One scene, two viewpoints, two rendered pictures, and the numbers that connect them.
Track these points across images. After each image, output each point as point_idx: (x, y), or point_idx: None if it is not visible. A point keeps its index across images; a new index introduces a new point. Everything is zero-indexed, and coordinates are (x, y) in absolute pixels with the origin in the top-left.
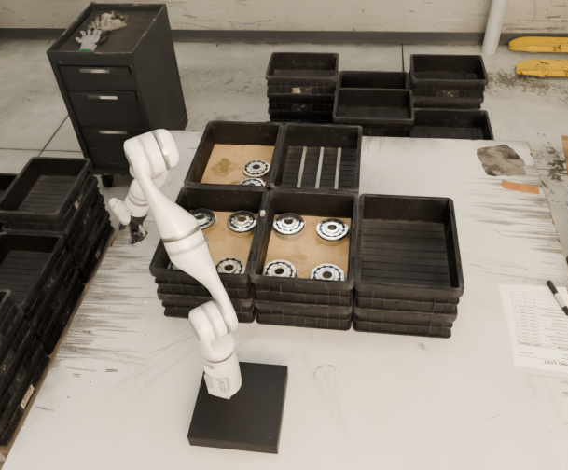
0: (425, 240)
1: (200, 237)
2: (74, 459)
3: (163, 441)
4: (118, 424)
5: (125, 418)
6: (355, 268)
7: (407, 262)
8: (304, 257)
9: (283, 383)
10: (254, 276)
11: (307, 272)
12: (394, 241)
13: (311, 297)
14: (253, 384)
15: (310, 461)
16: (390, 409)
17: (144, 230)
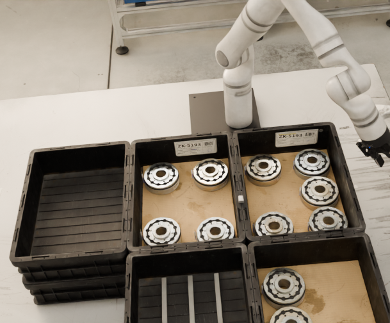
0: (53, 250)
1: (243, 11)
2: (329, 78)
3: (273, 96)
4: (312, 99)
5: (309, 102)
6: (129, 155)
7: (79, 218)
8: (190, 205)
9: (192, 125)
10: (226, 132)
11: (184, 188)
12: (89, 241)
13: (173, 157)
14: (216, 122)
15: (166, 104)
16: (109, 141)
17: (362, 146)
